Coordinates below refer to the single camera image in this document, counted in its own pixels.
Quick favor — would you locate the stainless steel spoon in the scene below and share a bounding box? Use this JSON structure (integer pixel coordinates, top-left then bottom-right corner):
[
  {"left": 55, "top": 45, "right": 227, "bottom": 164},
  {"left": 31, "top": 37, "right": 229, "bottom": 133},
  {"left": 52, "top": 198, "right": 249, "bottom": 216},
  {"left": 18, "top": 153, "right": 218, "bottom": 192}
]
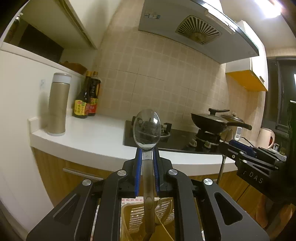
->
[{"left": 133, "top": 108, "right": 161, "bottom": 240}]

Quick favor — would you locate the person's right hand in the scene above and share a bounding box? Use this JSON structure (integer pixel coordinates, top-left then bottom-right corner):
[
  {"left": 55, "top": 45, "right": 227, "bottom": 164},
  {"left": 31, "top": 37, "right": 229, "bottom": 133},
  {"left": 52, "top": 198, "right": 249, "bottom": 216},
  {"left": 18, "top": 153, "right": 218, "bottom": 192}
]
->
[{"left": 265, "top": 199, "right": 295, "bottom": 240}]

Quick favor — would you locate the white electric kettle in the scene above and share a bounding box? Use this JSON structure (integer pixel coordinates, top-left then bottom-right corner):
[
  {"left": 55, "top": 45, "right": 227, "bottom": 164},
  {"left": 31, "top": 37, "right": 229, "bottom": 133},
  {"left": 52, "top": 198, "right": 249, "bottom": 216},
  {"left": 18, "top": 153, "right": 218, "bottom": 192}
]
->
[{"left": 257, "top": 128, "right": 275, "bottom": 149}]

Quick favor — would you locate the gold rice cooker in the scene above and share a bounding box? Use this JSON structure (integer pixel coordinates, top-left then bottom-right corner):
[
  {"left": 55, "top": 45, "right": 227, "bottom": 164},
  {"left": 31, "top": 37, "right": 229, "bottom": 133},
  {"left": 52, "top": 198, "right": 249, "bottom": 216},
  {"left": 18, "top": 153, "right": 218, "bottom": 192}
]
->
[{"left": 220, "top": 113, "right": 245, "bottom": 142}]

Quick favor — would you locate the yellow plastic utensil basket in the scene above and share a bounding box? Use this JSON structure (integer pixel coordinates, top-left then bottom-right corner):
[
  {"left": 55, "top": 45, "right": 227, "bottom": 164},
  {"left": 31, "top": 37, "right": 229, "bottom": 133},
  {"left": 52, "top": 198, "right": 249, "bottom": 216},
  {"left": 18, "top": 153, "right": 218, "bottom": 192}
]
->
[{"left": 120, "top": 196, "right": 176, "bottom": 240}]

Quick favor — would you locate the black wok with lid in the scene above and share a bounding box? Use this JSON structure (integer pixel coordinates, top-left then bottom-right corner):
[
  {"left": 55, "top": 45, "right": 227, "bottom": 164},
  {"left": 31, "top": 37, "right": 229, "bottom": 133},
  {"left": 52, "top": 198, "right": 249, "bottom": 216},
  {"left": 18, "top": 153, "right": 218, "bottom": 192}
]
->
[{"left": 191, "top": 108, "right": 252, "bottom": 134}]

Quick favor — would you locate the black gas stove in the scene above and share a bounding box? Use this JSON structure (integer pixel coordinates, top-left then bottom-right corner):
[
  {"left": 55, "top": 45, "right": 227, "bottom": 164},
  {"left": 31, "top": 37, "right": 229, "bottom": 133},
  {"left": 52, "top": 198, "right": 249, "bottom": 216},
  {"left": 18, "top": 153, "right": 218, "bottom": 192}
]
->
[{"left": 123, "top": 120, "right": 221, "bottom": 155}]

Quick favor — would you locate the white yellow upper cabinet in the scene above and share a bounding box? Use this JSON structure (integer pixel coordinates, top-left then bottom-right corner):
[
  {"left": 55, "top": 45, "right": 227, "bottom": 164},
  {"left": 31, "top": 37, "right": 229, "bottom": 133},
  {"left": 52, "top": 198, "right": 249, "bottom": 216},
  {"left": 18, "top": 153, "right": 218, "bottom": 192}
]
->
[{"left": 225, "top": 20, "right": 268, "bottom": 92}]

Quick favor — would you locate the dark window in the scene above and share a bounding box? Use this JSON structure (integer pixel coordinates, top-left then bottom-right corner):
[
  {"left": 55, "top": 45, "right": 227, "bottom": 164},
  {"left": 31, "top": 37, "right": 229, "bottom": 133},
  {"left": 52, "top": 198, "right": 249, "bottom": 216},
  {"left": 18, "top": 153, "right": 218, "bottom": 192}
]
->
[{"left": 262, "top": 58, "right": 296, "bottom": 135}]

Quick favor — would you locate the front soy sauce bottle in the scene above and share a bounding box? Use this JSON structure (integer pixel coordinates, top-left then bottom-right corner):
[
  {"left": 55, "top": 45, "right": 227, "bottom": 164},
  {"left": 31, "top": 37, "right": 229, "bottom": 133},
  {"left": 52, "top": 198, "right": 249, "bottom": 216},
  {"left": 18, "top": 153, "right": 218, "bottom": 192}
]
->
[{"left": 73, "top": 71, "right": 92, "bottom": 118}]

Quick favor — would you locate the soy sauce bottle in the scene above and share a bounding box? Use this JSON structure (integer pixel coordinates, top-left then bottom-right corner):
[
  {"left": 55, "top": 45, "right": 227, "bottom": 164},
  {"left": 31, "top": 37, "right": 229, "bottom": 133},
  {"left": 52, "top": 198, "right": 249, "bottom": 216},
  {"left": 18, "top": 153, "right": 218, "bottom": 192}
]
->
[
  {"left": 73, "top": 71, "right": 92, "bottom": 118},
  {"left": 88, "top": 71, "right": 101, "bottom": 116}
]

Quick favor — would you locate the gold thermos bottle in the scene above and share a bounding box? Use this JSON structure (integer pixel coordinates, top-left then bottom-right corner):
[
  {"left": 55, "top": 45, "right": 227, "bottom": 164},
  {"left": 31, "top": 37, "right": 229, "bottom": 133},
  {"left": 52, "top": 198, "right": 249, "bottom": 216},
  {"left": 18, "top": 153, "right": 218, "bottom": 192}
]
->
[{"left": 47, "top": 73, "right": 72, "bottom": 136}]

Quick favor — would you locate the grey range hood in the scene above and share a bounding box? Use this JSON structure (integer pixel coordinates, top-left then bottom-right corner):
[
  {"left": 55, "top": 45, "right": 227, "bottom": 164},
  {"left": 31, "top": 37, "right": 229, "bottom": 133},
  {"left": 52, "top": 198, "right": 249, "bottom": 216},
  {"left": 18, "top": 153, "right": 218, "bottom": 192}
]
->
[{"left": 138, "top": 1, "right": 259, "bottom": 64}]

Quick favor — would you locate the rear soy sauce bottle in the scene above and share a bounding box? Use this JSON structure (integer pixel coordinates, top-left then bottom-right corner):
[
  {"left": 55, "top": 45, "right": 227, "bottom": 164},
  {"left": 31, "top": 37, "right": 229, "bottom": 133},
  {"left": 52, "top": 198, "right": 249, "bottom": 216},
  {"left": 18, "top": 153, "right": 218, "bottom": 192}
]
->
[{"left": 88, "top": 71, "right": 101, "bottom": 116}]

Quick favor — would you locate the brown box on shelf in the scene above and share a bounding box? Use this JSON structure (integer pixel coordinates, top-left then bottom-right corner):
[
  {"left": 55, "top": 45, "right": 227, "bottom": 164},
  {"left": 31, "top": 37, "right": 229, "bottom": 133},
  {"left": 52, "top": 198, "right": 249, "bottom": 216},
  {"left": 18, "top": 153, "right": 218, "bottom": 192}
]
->
[{"left": 59, "top": 61, "right": 87, "bottom": 75}]

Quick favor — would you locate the white upper left cabinet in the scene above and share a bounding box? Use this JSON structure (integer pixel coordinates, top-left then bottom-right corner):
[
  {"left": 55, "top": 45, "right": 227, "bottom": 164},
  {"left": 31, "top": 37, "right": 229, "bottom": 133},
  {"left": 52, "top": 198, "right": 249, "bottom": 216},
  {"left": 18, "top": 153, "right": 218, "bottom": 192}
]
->
[{"left": 4, "top": 0, "right": 117, "bottom": 50}]

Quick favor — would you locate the black power cable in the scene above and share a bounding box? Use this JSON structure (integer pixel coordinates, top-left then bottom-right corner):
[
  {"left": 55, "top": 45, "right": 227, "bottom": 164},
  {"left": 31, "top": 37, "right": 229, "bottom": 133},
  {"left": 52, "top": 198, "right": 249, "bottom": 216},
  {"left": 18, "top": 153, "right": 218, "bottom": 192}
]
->
[{"left": 217, "top": 136, "right": 255, "bottom": 185}]

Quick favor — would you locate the silver cabinet handle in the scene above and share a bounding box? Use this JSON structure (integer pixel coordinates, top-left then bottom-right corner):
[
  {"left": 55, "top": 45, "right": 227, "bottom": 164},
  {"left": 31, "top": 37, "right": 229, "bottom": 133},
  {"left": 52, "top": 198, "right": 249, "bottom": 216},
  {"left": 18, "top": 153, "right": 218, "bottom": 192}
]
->
[{"left": 63, "top": 168, "right": 103, "bottom": 181}]

